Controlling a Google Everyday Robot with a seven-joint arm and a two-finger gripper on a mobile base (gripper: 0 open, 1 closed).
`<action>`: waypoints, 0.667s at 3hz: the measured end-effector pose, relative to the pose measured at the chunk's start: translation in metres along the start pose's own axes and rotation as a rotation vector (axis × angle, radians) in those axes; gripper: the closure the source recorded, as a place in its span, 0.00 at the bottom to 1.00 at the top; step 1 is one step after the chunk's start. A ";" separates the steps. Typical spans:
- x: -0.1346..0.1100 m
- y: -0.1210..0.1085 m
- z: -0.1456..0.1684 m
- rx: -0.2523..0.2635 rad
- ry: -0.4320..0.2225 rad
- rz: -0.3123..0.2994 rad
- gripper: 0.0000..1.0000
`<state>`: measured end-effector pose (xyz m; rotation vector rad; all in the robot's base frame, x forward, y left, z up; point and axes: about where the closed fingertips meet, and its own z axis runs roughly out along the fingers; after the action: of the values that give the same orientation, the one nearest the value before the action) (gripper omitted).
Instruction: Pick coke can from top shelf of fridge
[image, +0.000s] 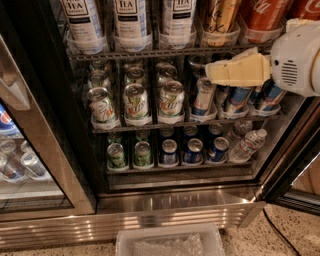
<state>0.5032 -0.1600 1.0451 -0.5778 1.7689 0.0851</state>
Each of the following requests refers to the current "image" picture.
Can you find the clear water bottle rear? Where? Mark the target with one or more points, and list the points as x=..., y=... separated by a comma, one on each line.
x=239, y=129

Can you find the front red bull can middle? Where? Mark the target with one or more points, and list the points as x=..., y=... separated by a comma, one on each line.
x=237, y=99

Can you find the open right fridge door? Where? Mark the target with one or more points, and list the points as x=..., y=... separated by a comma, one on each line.
x=294, y=179

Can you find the left fridge glass door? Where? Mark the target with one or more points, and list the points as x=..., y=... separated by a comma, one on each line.
x=37, y=173

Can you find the top wire shelf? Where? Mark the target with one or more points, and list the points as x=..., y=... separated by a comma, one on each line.
x=265, y=47

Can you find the red bull can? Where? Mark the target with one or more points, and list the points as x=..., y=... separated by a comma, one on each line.
x=237, y=99
x=202, y=103
x=271, y=96

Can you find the wire shelf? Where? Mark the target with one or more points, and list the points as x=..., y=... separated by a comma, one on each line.
x=265, y=47
x=118, y=127

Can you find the front red bull can right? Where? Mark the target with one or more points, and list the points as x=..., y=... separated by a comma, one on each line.
x=271, y=96

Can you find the front middle 7up can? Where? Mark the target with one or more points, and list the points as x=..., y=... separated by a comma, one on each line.
x=136, y=105

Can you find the green can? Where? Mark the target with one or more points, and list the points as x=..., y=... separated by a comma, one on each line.
x=143, y=155
x=117, y=158

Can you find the clear water bottle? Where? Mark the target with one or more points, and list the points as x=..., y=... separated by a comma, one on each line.
x=247, y=146
x=239, y=129

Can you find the pepsi can behind glass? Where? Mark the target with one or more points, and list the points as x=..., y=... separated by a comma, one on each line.
x=7, y=126

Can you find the middle wire shelf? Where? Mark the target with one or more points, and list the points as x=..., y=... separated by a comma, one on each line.
x=118, y=127

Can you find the clear water bottle front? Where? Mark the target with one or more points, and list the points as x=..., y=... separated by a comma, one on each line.
x=247, y=146

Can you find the white tea bottle left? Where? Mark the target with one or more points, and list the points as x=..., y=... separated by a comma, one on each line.
x=85, y=25

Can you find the white tea bottle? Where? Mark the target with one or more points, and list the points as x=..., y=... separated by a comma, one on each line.
x=130, y=25
x=177, y=19
x=85, y=25

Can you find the white tea bottle middle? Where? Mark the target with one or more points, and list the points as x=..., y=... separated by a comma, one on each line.
x=130, y=25

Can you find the front red bull can left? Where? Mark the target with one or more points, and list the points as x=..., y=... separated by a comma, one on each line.
x=202, y=103

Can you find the green can bottom left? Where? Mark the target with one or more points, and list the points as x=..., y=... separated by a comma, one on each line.
x=117, y=158

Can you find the white tea bottle right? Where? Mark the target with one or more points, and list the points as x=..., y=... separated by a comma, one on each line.
x=177, y=19

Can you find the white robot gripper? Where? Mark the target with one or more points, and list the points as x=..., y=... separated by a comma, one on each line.
x=290, y=57

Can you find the clear plastic bin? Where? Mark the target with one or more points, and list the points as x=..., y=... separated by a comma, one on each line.
x=184, y=240

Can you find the front left 7up can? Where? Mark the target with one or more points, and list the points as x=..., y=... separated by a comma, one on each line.
x=101, y=105

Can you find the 7up can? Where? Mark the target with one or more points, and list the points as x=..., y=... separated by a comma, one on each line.
x=136, y=105
x=101, y=105
x=171, y=102

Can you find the yellow tall can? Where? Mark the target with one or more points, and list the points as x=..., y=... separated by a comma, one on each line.
x=219, y=19

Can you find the front right 7up can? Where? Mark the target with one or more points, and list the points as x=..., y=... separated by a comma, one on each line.
x=171, y=102

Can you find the blue pepsi can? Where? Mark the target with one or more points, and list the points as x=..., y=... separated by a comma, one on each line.
x=193, y=151
x=168, y=153
x=217, y=150

